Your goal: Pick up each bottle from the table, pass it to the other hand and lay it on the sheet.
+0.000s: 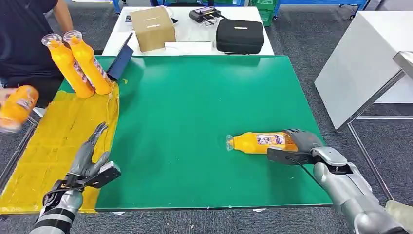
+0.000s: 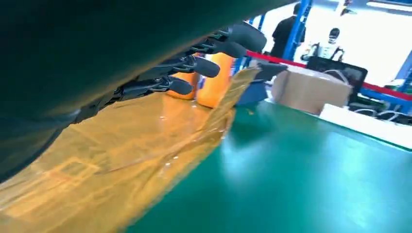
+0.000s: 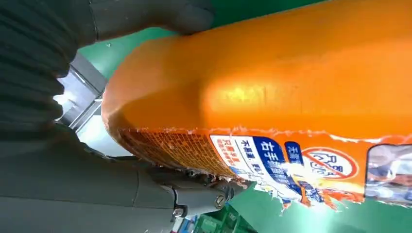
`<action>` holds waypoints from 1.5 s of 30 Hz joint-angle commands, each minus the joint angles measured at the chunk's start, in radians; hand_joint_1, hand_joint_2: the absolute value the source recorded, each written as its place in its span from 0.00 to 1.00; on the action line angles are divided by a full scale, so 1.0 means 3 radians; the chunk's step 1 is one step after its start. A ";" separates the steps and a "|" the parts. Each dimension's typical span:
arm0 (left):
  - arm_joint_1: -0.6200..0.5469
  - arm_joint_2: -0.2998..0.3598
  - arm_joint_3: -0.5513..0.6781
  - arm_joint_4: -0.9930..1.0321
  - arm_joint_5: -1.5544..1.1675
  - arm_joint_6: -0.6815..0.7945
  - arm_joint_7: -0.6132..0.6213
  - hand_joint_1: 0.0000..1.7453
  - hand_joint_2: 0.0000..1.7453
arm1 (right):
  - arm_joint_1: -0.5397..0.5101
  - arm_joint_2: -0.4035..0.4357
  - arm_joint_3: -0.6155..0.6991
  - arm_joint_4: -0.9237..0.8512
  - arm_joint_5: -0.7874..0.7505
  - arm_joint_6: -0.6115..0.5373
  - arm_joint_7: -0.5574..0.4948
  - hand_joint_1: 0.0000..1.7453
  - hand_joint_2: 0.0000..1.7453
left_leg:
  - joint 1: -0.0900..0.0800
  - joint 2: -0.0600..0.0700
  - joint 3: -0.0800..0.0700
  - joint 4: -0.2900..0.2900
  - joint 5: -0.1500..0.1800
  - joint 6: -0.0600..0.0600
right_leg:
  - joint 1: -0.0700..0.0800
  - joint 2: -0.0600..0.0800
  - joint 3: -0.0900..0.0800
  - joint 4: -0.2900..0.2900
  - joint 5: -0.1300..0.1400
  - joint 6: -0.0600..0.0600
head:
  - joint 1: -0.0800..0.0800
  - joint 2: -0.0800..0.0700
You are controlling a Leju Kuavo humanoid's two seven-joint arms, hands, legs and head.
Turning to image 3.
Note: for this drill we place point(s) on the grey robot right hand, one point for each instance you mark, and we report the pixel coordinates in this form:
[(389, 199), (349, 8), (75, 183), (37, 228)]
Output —
[(80, 199)]

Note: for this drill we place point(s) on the grey metal table frame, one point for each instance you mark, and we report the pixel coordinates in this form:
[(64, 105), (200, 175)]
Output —
[(87, 77)]

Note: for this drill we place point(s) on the green plastic crate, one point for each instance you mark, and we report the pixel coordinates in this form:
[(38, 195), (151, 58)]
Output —
[(219, 225)]

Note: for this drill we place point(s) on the bare white table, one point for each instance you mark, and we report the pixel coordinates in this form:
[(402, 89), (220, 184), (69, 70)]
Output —
[(96, 138)]

